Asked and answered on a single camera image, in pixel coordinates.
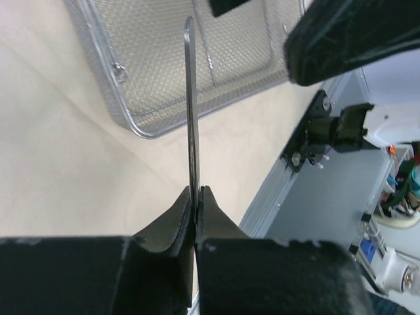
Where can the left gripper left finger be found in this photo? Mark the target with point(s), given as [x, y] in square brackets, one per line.
[149, 272]

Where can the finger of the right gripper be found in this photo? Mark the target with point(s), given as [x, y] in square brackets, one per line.
[221, 7]
[334, 37]

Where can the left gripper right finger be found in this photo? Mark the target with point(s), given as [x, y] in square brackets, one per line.
[238, 274]

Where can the wire mesh instrument tray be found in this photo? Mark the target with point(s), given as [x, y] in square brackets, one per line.
[136, 52]

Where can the beige wrapping cloth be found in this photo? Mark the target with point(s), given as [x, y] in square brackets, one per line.
[68, 169]

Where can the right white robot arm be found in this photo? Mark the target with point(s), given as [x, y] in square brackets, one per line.
[388, 115]

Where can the cluttered background equipment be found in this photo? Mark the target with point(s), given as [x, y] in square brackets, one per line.
[384, 267]

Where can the aluminium front rail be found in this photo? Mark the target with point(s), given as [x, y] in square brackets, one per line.
[277, 184]

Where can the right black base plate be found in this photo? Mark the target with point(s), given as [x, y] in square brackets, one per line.
[312, 135]

